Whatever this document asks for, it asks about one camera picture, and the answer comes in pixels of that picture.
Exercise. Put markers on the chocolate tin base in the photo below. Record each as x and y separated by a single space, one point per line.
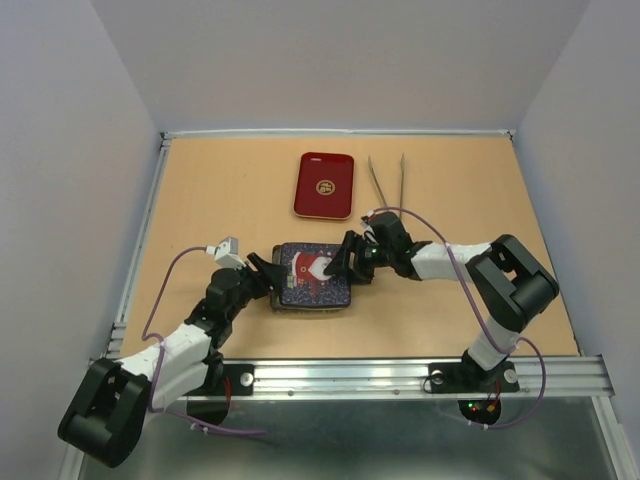
300 311

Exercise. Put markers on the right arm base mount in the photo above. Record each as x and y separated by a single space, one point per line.
470 382

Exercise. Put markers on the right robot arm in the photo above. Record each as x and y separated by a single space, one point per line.
506 286

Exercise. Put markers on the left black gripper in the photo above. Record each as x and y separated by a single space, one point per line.
265 282

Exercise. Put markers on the gold tin lid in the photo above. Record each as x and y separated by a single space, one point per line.
315 280

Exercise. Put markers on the metal front plate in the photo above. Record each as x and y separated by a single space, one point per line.
371 440

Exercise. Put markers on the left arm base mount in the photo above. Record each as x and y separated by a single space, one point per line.
211 402

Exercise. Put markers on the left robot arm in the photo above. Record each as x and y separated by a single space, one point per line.
108 412

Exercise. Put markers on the red lacquer tray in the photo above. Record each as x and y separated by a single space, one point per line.
324 186

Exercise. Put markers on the aluminium mounting rail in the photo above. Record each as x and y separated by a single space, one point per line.
413 379

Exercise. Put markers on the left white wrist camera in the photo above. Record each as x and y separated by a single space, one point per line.
227 252

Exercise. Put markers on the steel serving tongs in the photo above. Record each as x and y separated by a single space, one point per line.
388 182

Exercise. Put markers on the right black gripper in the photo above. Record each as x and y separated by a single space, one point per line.
353 244

